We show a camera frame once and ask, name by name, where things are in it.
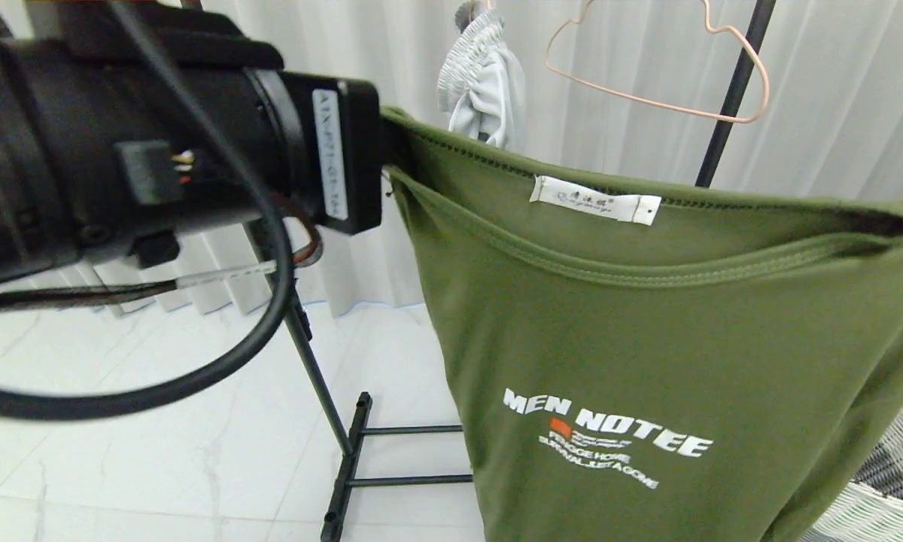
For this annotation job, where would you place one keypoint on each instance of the pink clothes hanger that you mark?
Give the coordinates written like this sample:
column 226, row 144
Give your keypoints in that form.
column 647, row 100

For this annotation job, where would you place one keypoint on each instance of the pale grey shorts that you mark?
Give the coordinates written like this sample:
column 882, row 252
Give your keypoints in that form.
column 489, row 83

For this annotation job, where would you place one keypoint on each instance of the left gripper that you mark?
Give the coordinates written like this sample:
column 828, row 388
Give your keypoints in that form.
column 196, row 150

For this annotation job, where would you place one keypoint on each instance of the green garment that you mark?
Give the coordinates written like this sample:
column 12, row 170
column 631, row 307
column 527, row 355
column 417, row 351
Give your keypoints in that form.
column 647, row 339

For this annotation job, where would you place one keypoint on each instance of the white laundry basket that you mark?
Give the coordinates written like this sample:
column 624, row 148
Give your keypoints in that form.
column 888, row 482

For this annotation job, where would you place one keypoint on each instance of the black clothes rack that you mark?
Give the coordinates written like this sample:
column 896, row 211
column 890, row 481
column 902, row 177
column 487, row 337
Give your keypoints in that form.
column 730, row 98

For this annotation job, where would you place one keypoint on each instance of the white curtain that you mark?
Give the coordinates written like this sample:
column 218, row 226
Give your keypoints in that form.
column 835, row 90

